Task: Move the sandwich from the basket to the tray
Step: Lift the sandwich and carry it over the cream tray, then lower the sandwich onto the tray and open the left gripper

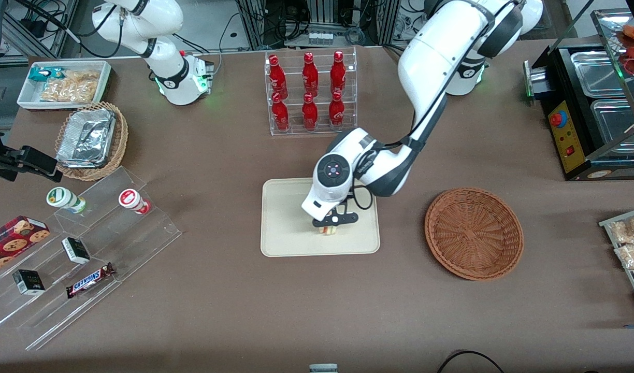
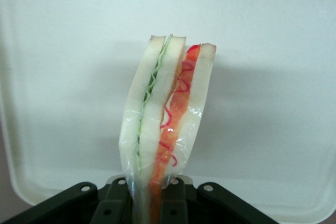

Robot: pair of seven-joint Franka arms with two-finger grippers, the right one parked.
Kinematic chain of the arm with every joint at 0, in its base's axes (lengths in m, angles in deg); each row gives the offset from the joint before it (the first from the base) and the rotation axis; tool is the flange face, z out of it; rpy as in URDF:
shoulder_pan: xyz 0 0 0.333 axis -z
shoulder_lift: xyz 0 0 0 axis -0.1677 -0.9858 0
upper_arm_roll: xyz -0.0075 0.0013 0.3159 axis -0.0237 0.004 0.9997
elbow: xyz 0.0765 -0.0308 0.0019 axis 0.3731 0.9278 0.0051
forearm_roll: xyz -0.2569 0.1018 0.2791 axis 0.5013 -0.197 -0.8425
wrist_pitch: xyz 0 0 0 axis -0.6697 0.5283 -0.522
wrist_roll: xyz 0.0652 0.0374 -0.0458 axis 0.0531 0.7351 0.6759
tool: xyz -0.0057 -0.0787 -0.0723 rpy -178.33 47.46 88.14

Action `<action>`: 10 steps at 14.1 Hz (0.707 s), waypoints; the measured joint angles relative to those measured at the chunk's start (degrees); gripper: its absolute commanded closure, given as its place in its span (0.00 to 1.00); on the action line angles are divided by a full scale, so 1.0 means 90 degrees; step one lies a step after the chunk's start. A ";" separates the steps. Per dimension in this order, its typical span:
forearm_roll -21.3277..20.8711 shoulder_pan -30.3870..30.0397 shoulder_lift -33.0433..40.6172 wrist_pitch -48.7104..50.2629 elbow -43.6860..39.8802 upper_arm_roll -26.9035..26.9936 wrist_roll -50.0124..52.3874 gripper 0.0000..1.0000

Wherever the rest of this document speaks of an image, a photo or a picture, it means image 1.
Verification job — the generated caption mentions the red lid drink cup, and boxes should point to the red lid drink cup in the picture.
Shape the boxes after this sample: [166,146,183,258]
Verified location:
[118,188,152,216]

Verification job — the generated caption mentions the red cookie box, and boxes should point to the red cookie box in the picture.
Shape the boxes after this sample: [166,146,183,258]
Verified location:
[0,215,51,276]

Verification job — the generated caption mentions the beige rectangular serving tray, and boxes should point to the beige rectangular serving tray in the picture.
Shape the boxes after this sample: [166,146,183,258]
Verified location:
[260,177,381,258]

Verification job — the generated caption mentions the small wicker basket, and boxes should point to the small wicker basket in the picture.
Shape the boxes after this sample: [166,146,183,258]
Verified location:
[54,101,129,182]

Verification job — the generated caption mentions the black cable on table edge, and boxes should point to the black cable on table edge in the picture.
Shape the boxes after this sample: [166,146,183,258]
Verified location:
[436,350,506,373]

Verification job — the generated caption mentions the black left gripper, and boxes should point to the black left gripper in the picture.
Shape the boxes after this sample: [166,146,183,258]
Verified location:
[311,204,361,233]

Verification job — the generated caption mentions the green lid drink cup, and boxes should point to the green lid drink cup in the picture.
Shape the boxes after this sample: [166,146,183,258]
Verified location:
[46,186,88,214]

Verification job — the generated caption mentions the black food warmer cabinet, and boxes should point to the black food warmer cabinet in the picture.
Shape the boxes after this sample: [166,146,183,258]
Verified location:
[523,7,634,182]

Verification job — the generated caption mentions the red soda bottle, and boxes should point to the red soda bottle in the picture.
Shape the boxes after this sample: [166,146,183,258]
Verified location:
[301,93,319,132]
[302,52,320,97]
[268,54,289,100]
[330,50,347,95]
[328,91,345,129]
[271,92,291,132]

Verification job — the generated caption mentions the teal snack packet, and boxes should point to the teal snack packet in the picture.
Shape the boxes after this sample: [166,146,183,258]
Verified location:
[28,67,65,83]

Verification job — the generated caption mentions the white rectangular snack bin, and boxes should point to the white rectangular snack bin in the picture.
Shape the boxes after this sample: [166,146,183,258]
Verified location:
[17,60,113,112]

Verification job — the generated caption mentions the steel food pan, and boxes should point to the steel food pan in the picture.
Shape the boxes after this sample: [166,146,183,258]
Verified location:
[570,50,629,98]
[590,98,634,156]

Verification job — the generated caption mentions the grey metal snack tray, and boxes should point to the grey metal snack tray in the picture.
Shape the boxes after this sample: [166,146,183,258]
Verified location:
[599,206,634,318]

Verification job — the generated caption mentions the clear acrylic bottle rack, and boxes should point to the clear acrylic bottle rack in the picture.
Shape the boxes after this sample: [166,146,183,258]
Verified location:
[264,46,358,137]

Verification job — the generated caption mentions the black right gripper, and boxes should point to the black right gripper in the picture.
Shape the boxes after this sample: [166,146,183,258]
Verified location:
[0,138,63,183]

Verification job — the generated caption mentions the aluminium frame rack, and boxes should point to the aluminium frame rack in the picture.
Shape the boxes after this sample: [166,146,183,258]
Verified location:
[235,0,401,50]

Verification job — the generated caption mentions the Snickers chocolate bar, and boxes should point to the Snickers chocolate bar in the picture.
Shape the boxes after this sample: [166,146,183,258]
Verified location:
[65,262,116,299]

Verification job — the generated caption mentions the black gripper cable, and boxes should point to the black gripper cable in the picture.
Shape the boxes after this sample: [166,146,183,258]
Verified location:
[348,182,376,211]

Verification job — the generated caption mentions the stacked aluminium foil containers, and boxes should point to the stacked aluminium foil containers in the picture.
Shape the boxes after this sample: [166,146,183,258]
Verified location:
[56,107,117,169]

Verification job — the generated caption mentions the clear bag of crackers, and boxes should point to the clear bag of crackers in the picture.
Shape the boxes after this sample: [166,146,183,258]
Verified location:
[39,69,102,104]

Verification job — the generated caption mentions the large round wicker basket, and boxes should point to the large round wicker basket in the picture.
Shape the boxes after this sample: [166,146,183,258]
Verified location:
[424,187,525,282]

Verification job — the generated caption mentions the small black white box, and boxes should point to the small black white box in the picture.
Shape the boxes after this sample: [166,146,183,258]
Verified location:
[12,269,46,296]
[61,236,91,265]

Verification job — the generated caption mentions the clear bag of pastry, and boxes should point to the clear bag of pastry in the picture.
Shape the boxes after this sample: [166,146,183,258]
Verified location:
[609,214,634,245]
[614,243,634,271]

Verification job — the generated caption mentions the clear acrylic stepped display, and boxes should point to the clear acrylic stepped display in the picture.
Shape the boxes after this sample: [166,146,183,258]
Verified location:
[0,165,183,352]

